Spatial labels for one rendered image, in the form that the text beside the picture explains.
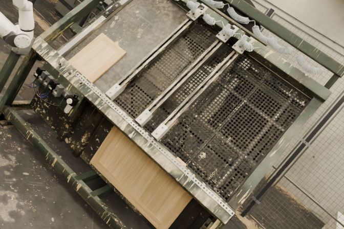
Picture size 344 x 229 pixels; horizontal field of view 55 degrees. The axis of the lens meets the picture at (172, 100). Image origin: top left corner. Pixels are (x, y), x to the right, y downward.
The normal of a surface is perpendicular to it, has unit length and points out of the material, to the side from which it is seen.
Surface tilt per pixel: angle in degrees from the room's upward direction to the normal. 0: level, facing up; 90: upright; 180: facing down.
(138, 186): 90
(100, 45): 57
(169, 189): 90
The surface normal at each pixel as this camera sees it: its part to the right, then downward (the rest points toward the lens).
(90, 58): -0.02, -0.41
